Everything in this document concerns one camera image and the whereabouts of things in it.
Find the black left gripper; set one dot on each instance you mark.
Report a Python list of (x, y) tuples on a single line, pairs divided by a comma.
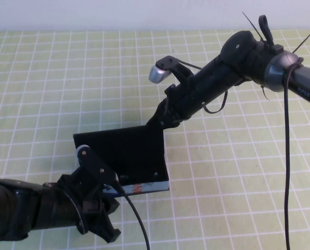
[(77, 187)]

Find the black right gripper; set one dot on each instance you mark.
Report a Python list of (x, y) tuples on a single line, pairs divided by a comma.
[(175, 114)]

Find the black printed glasses case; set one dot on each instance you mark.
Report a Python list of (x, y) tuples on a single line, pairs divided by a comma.
[(123, 151)]

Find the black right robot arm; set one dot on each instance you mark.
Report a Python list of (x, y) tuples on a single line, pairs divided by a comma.
[(308, 83)]

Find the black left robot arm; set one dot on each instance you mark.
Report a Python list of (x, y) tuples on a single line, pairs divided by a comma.
[(14, 208)]

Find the black zip tie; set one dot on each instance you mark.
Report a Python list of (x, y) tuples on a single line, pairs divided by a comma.
[(252, 24), (264, 93), (224, 101), (304, 39)]

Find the green checked tablecloth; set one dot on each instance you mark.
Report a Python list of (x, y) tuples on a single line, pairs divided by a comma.
[(40, 78)]

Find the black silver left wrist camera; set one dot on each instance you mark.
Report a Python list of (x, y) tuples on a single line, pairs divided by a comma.
[(97, 166)]

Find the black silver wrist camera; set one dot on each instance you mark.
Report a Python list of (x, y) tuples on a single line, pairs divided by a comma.
[(97, 166), (159, 74)]

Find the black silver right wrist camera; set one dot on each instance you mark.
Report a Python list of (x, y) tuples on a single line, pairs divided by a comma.
[(159, 74)]

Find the black right camera bracket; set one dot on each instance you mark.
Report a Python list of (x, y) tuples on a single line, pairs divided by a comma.
[(182, 75)]

